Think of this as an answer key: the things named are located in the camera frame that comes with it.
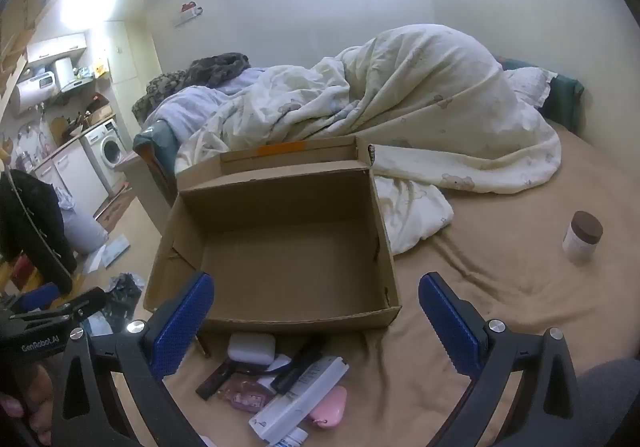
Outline white jar with brown lid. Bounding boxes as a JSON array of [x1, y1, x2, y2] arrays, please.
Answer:
[[562, 211, 604, 265]]

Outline teal bed frame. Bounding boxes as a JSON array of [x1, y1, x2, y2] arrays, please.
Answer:
[[132, 122, 179, 222]]

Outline white washing machine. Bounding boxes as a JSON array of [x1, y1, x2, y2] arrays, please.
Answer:
[[80, 121, 126, 188]]

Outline white rounded case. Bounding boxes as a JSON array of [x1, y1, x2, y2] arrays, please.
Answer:
[[227, 332, 277, 364]]

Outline black labelled tube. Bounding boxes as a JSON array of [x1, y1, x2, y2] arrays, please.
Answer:
[[270, 334, 328, 395]]

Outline pink case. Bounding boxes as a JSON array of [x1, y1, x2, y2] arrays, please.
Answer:
[[307, 386, 348, 428]]

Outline range hood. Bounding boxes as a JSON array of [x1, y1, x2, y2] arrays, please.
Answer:
[[52, 58, 96, 95]]

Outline brown door rug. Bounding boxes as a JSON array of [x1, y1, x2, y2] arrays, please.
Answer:
[[95, 187, 136, 222]]

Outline dark brown stick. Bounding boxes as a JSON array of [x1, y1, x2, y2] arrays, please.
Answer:
[[195, 359, 236, 402]]

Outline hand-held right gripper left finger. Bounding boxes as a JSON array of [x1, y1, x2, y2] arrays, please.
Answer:
[[52, 271, 216, 447]]

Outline cream printed duvet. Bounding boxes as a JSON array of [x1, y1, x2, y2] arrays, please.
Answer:
[[175, 24, 562, 256]]

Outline person's left hand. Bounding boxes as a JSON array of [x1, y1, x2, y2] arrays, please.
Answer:
[[0, 363, 54, 434]]

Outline black plastic bag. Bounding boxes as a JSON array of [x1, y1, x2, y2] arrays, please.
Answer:
[[102, 272, 146, 333]]

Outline grey white bag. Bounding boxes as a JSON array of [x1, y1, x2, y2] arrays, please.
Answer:
[[60, 207, 108, 255]]

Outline black jacket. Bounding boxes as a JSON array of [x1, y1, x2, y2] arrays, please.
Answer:
[[0, 169, 78, 295]]

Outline dark green cushion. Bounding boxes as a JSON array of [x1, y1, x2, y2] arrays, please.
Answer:
[[500, 58, 585, 135]]

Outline pale lavender blanket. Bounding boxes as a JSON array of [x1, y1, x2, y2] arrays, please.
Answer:
[[150, 68, 266, 128]]

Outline long white remote control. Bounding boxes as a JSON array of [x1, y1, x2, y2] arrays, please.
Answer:
[[248, 356, 350, 445]]

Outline white paper tag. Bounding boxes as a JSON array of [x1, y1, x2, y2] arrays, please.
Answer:
[[257, 353, 293, 390]]

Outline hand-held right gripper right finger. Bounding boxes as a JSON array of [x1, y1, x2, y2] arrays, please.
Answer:
[[419, 272, 583, 447]]

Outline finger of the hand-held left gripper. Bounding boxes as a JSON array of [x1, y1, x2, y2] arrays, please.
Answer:
[[10, 288, 107, 328]]

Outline dark patterned blanket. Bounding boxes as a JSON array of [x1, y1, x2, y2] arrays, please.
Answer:
[[132, 52, 251, 120]]

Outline white water heater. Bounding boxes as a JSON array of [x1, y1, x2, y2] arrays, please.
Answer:
[[10, 72, 58, 116]]

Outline white wall cabinet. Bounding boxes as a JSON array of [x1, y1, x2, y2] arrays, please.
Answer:
[[26, 33, 88, 64]]

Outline white pillow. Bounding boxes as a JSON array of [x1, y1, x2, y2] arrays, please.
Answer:
[[502, 67, 558, 108]]

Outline wall decoration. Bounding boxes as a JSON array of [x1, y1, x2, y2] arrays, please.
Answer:
[[175, 1, 205, 28]]

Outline papers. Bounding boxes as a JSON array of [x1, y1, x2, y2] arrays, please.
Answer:
[[82, 234, 132, 273]]

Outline white base cabinet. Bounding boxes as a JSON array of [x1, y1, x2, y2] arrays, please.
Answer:
[[35, 142, 111, 218]]

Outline cardboard box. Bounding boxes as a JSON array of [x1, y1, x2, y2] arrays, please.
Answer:
[[144, 135, 402, 334]]

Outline white blue tube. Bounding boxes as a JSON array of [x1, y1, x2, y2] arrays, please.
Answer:
[[279, 427, 309, 447]]

